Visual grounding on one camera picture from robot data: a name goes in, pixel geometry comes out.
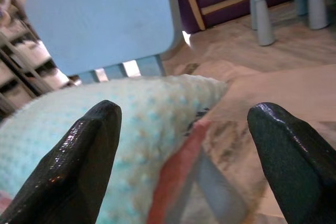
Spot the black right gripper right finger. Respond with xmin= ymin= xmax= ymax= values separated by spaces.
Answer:
xmin=247 ymin=102 xmax=336 ymax=224

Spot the shelf with white bins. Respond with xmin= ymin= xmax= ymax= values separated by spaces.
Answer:
xmin=0 ymin=0 xmax=79 ymax=114

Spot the light blue child chair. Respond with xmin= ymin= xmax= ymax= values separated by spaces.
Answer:
xmin=25 ymin=0 xmax=184 ymax=83

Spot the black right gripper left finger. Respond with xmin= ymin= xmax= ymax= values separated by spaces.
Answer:
xmin=0 ymin=100 xmax=123 ymax=224

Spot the light blue dotted pillow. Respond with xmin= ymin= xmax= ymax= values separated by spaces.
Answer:
xmin=0 ymin=74 xmax=266 ymax=224

